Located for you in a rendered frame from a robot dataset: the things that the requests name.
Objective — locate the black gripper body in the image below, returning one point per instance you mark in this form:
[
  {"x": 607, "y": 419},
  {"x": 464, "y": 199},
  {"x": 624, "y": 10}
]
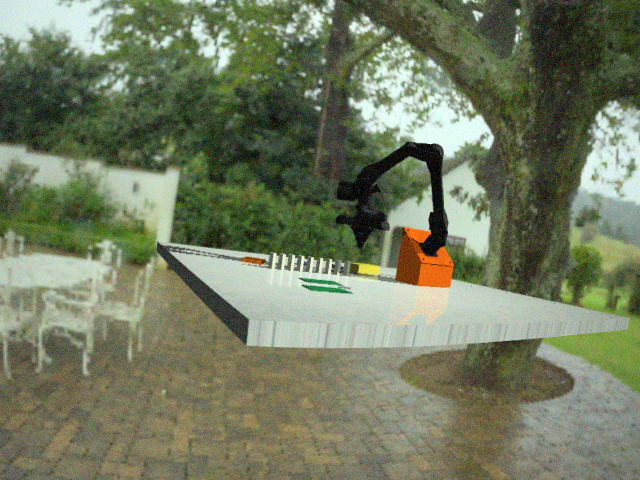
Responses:
[{"x": 355, "y": 222}]

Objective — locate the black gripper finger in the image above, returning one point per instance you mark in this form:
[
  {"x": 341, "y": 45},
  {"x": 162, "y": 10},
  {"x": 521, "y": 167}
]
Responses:
[
  {"x": 366, "y": 233},
  {"x": 358, "y": 234}
]

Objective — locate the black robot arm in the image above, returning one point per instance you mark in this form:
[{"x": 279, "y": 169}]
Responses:
[{"x": 432, "y": 154}]

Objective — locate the yellow rectangular block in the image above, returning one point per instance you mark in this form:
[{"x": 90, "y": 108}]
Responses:
[{"x": 364, "y": 268}]

